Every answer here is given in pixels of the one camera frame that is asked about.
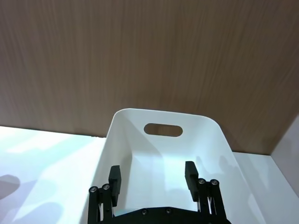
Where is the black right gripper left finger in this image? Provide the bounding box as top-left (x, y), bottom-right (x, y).
top-left (87, 165), bottom-right (123, 224)

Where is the white plastic bin with handle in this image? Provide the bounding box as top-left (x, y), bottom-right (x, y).
top-left (79, 107), bottom-right (267, 224)

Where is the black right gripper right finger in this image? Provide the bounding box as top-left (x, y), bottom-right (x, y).
top-left (184, 160), bottom-right (233, 224)

